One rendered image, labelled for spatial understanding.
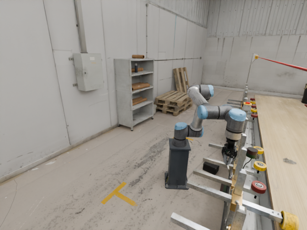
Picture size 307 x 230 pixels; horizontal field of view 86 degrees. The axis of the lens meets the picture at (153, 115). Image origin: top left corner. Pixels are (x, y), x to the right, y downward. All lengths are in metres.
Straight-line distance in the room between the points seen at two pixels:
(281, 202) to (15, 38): 3.04
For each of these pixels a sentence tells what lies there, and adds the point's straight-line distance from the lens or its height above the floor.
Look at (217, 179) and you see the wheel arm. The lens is 1.32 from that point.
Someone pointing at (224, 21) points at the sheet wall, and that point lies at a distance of 9.26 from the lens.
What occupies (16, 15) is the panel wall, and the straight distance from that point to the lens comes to 2.87.
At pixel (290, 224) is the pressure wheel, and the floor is 0.96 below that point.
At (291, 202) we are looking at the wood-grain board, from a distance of 1.31.
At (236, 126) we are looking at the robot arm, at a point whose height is 1.30.
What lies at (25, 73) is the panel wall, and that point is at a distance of 2.83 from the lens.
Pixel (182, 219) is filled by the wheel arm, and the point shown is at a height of 0.96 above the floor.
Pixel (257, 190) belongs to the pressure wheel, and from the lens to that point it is 1.29.
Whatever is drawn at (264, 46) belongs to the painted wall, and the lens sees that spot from 8.96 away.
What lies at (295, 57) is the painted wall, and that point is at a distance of 9.01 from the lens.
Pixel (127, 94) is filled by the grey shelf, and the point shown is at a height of 0.84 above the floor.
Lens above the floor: 1.68
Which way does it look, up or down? 21 degrees down
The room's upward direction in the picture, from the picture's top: 1 degrees clockwise
